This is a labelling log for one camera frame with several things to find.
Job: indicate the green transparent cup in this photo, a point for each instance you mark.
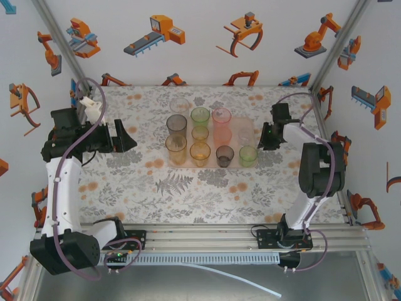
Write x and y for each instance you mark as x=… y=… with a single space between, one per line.
x=200 y=116
x=248 y=156

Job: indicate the pink textured plastic cup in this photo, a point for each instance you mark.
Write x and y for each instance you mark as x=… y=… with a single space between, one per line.
x=223 y=136

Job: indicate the short grey glass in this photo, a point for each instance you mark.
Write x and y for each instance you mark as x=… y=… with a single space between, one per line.
x=224 y=156

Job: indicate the red transparent glass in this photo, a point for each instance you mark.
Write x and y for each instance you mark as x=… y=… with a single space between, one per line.
x=221 y=115

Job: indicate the tall grey glass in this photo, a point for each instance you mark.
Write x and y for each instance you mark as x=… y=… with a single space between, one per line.
x=176 y=125

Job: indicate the tall amber glass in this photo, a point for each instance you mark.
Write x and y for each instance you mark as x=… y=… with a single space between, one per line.
x=176 y=150

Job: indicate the tall clear glass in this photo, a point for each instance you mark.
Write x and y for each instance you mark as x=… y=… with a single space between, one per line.
x=179 y=106

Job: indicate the small amber tumbler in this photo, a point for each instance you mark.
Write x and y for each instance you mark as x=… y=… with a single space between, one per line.
x=200 y=134

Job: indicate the wide amber tumbler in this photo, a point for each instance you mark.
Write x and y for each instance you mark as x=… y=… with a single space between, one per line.
x=200 y=154

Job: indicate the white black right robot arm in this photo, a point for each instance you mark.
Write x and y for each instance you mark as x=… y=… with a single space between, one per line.
x=300 y=213

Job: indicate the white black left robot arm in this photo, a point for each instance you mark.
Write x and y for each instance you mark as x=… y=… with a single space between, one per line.
x=67 y=191

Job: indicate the pink plastic tray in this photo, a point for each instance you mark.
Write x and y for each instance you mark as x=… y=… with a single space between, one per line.
x=242 y=123

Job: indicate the floral patterned tablecloth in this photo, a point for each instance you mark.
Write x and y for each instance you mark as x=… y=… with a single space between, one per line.
x=188 y=203

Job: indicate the small green-lit circuit board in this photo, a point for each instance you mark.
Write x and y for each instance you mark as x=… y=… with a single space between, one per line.
x=116 y=255

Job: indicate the thin white plastic strip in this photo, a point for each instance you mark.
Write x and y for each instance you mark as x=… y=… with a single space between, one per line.
x=250 y=283

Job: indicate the grey metal sheet panel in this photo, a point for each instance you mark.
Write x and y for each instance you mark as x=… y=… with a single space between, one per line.
x=156 y=285

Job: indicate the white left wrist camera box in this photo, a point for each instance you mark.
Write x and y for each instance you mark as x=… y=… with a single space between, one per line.
x=90 y=107

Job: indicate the aluminium frame post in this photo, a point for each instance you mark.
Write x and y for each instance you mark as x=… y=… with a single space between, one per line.
x=59 y=37
x=343 y=37

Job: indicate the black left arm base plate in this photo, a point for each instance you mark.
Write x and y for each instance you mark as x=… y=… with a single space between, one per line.
x=139 y=233

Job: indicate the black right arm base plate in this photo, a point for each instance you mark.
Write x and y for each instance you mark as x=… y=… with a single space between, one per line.
x=266 y=241

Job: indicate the long aluminium base rail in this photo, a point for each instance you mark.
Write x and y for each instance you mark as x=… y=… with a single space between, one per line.
x=200 y=239

